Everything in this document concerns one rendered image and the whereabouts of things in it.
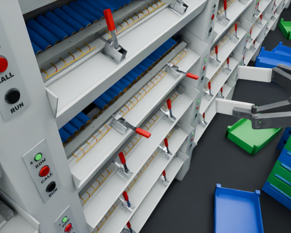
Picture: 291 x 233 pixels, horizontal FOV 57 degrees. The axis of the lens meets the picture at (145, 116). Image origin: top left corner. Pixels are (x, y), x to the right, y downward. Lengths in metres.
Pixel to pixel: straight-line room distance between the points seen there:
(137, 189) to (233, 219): 0.57
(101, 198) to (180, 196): 0.71
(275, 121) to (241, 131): 1.27
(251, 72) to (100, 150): 0.37
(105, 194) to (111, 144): 0.19
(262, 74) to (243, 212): 0.90
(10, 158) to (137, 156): 0.49
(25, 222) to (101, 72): 0.29
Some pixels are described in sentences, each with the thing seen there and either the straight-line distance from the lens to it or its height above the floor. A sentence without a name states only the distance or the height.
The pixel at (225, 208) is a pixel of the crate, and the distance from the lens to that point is 1.41.
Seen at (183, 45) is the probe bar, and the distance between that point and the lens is 0.90.
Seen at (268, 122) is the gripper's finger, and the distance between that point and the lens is 0.50.
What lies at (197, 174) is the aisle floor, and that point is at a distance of 1.49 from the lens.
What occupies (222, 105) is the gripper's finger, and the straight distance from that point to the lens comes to 0.53.
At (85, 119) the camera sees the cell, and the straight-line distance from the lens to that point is 0.61.
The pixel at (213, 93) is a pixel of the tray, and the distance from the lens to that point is 1.41.
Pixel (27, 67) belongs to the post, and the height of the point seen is 1.02.
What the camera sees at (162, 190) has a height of 0.17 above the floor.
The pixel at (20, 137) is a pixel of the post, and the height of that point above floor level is 0.93.
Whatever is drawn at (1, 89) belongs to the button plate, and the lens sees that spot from 0.34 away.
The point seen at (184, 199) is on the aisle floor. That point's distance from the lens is 1.40.
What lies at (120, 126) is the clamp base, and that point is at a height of 0.76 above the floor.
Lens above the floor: 1.19
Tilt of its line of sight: 42 degrees down
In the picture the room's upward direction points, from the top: straight up
